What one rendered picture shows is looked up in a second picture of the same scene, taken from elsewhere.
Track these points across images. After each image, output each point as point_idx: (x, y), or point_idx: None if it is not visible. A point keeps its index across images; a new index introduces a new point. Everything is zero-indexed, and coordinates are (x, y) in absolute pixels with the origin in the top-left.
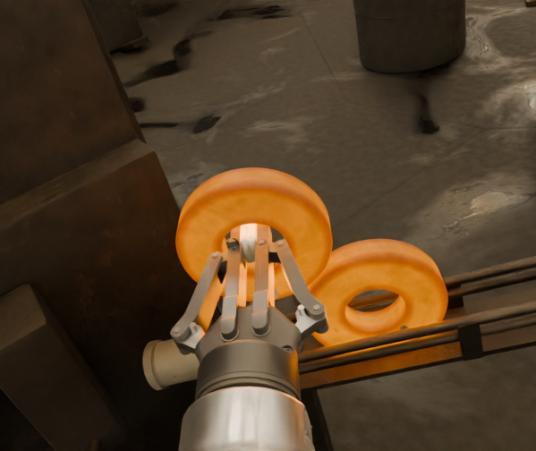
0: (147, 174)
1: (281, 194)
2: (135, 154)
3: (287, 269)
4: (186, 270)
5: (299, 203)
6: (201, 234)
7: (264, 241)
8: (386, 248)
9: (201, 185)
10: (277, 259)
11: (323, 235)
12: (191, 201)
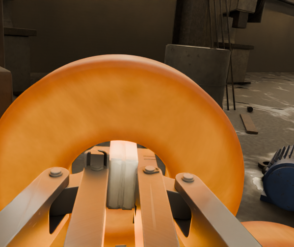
0: None
1: (199, 99)
2: None
3: (219, 225)
4: None
5: (220, 124)
6: (40, 138)
7: (155, 168)
8: None
9: (67, 64)
10: (173, 207)
11: (232, 193)
12: (43, 77)
